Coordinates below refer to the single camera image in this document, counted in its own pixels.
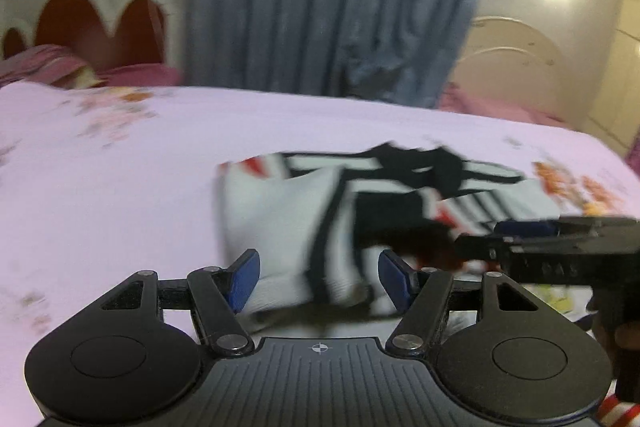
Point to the white arched headboard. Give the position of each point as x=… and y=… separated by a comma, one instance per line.
x=515, y=52

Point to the pink pillow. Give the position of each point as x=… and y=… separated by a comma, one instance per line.
x=140, y=76

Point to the person's right hand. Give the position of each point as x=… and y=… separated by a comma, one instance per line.
x=629, y=338

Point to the pink bedding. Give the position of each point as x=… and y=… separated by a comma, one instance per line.
x=490, y=109

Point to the pink striped blanket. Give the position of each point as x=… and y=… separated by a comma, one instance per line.
x=45, y=64

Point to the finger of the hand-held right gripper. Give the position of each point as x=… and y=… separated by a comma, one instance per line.
x=480, y=248
x=522, y=228

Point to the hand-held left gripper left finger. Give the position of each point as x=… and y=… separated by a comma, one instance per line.
x=245, y=281

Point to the cream wardrobe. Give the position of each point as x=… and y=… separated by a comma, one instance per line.
x=617, y=57

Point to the black red white striped garment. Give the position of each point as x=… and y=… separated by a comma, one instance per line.
x=320, y=227

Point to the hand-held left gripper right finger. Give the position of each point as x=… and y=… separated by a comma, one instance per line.
x=392, y=278

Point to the red scalloped headboard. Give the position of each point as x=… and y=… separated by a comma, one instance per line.
x=75, y=27

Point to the floral lilac bed sheet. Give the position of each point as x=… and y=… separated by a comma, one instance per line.
x=110, y=187

